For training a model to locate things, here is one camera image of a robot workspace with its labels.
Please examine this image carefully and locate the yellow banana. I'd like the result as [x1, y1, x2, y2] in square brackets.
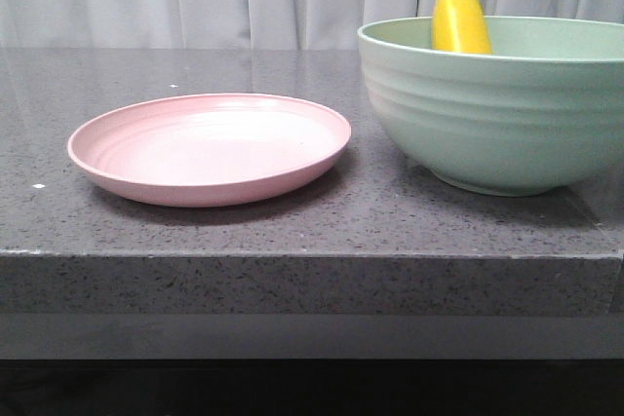
[431, 0, 492, 55]

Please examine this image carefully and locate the green ribbed bowl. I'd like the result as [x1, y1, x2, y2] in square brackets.
[358, 17, 623, 196]

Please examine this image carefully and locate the pink plate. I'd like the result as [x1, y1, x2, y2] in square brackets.
[67, 94, 352, 208]

